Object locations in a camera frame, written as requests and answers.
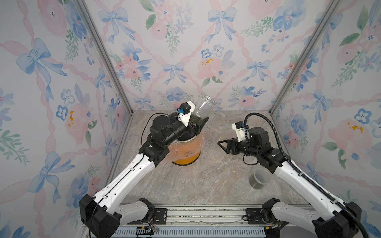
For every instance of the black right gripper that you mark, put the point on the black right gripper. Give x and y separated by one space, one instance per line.
230 141

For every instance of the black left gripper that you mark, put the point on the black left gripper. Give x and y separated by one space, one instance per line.
198 128

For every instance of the glass jar with tea leaves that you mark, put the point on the glass jar with tea leaves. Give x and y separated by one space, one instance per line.
204 105

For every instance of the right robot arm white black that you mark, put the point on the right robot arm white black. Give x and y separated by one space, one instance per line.
331 217

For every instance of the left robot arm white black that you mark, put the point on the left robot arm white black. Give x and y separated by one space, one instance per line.
103 212

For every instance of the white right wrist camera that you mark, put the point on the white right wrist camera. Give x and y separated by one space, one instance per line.
240 130

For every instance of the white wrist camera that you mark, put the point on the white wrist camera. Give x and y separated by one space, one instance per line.
240 130
185 111

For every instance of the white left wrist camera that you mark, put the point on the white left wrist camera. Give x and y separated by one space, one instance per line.
185 111

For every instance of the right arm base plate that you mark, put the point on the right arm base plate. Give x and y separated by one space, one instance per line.
254 216

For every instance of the aluminium frame rail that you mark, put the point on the aluminium frame rail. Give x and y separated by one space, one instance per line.
215 221

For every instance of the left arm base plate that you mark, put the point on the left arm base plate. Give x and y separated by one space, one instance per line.
157 216

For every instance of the left aluminium corner post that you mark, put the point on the left aluminium corner post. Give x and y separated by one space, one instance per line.
100 47

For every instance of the aluminium corner post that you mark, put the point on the aluminium corner post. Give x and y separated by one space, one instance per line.
317 33
100 47

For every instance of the right aluminium corner post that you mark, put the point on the right aluminium corner post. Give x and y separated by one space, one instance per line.
317 33

